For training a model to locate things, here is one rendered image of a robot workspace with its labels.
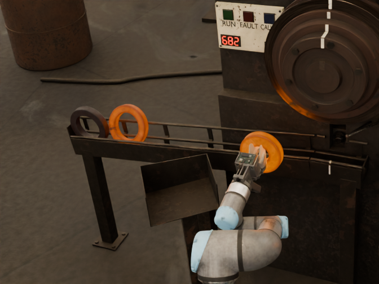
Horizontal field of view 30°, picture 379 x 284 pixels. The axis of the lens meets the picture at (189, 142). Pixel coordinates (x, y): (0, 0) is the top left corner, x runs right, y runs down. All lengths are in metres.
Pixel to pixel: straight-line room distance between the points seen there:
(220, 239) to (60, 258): 1.62
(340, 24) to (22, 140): 2.58
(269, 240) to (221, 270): 0.16
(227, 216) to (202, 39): 3.12
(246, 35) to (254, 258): 0.98
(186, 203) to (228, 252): 0.74
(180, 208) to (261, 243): 0.75
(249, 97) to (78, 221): 1.32
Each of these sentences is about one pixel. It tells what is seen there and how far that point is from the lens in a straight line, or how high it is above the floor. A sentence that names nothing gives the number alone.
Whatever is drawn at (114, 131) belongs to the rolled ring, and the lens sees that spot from 3.06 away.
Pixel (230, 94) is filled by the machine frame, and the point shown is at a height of 0.87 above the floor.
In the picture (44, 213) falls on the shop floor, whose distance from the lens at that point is 3.77.
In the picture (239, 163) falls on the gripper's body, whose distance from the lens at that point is 2.37.
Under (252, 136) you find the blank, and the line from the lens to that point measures 2.47.
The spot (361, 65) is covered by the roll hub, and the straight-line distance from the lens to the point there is 2.30.
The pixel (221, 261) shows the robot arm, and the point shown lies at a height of 0.91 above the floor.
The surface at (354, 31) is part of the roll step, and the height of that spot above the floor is 1.26.
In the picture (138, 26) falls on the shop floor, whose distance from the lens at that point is 5.62.
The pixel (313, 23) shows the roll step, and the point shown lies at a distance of 2.34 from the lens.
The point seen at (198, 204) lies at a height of 0.60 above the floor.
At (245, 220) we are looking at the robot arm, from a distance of 2.37.
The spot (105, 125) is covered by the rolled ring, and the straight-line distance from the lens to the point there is 3.06.
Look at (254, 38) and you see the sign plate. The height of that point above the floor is 1.12.
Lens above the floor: 2.26
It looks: 33 degrees down
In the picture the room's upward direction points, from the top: 7 degrees counter-clockwise
